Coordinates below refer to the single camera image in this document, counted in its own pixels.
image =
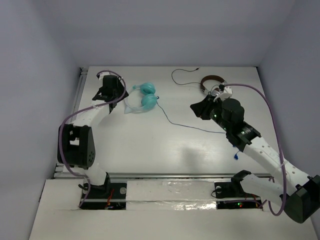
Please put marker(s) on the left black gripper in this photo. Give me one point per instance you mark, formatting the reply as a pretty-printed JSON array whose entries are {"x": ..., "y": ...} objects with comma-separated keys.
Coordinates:
[{"x": 104, "y": 94}]

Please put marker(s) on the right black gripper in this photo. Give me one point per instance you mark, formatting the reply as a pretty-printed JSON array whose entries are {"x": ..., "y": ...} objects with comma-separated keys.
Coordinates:
[{"x": 201, "y": 108}]

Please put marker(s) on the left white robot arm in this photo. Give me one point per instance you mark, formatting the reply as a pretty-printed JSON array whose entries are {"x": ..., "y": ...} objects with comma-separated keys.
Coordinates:
[{"x": 76, "y": 145}]

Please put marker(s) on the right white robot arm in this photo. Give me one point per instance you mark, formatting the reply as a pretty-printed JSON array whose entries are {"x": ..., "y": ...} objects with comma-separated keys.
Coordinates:
[{"x": 296, "y": 192}]

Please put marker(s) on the brown silver headphones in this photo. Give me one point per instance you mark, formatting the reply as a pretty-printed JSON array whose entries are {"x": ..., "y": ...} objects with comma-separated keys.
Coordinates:
[{"x": 209, "y": 85}]

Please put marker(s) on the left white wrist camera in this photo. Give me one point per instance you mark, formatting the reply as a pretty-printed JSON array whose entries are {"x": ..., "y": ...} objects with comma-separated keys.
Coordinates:
[{"x": 100, "y": 75}]

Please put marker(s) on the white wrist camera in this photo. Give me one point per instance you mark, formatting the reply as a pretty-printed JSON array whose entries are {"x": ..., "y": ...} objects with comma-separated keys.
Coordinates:
[
  {"x": 222, "y": 93},
  {"x": 100, "y": 75}
]

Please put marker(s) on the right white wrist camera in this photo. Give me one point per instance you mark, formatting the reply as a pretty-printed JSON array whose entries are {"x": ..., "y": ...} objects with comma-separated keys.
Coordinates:
[{"x": 222, "y": 93}]

